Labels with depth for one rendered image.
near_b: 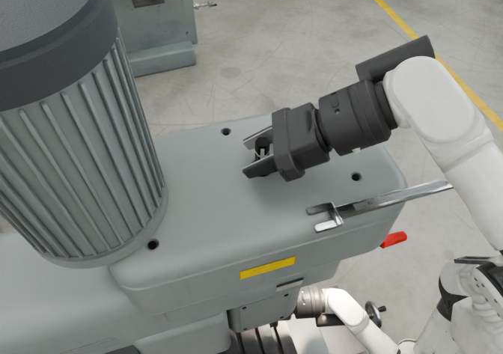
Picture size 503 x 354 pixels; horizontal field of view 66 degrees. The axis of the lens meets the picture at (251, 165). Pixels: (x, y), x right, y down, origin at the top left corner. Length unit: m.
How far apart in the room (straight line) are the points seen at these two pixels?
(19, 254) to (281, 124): 0.50
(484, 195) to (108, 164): 0.41
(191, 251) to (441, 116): 0.35
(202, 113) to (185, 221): 2.91
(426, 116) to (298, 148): 0.16
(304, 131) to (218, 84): 3.21
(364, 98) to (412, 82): 0.06
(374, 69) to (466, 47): 4.22
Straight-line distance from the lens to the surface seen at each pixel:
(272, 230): 0.55
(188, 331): 0.82
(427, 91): 0.49
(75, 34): 0.34
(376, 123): 0.51
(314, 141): 0.52
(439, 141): 0.48
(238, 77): 3.80
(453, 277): 0.92
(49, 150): 0.38
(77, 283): 0.71
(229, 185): 0.59
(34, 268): 0.76
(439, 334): 1.19
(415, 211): 3.02
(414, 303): 2.69
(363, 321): 1.19
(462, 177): 0.51
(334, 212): 0.57
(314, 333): 1.59
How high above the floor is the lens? 2.37
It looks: 52 degrees down
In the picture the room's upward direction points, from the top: straight up
